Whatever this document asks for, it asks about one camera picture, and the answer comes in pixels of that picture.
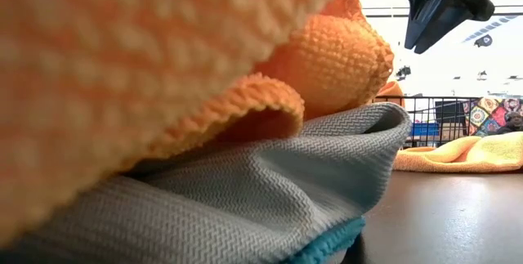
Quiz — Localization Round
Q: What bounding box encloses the orange microfiber towel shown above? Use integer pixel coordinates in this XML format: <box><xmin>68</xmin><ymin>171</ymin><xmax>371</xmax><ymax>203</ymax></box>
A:
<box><xmin>373</xmin><ymin>79</ymin><xmax>406</xmax><ymax>108</ymax></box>
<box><xmin>0</xmin><ymin>0</ymin><xmax>396</xmax><ymax>248</ymax></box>
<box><xmin>392</xmin><ymin>131</ymin><xmax>523</xmax><ymax>174</ymax></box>

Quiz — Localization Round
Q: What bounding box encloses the grey-blue microfiber towel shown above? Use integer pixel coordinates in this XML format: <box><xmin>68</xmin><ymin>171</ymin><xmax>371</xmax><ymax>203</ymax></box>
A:
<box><xmin>0</xmin><ymin>102</ymin><xmax>413</xmax><ymax>264</ymax></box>

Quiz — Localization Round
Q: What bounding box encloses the black monitor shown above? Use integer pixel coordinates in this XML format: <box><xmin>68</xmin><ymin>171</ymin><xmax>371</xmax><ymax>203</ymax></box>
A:
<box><xmin>434</xmin><ymin>100</ymin><xmax>467</xmax><ymax>124</ymax></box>

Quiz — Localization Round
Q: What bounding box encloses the blue box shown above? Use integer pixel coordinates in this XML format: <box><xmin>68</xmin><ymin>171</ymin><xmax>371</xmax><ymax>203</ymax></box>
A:
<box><xmin>409</xmin><ymin>122</ymin><xmax>440</xmax><ymax>137</ymax></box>

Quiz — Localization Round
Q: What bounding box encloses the colourful patchwork quilt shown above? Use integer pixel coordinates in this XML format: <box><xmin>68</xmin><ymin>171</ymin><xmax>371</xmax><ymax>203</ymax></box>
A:
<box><xmin>463</xmin><ymin>96</ymin><xmax>523</xmax><ymax>137</ymax></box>

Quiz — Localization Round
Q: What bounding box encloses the cardboard box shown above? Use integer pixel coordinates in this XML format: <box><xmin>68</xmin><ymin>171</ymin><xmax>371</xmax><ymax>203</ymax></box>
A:
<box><xmin>439</xmin><ymin>123</ymin><xmax>467</xmax><ymax>142</ymax></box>

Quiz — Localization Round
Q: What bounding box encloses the person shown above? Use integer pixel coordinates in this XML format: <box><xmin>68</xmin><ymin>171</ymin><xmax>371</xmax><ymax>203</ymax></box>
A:
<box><xmin>496</xmin><ymin>110</ymin><xmax>523</xmax><ymax>135</ymax></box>

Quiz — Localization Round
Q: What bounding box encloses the black wire basket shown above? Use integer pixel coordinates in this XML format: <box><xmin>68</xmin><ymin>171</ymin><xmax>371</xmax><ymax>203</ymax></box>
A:
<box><xmin>373</xmin><ymin>95</ymin><xmax>483</xmax><ymax>150</ymax></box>

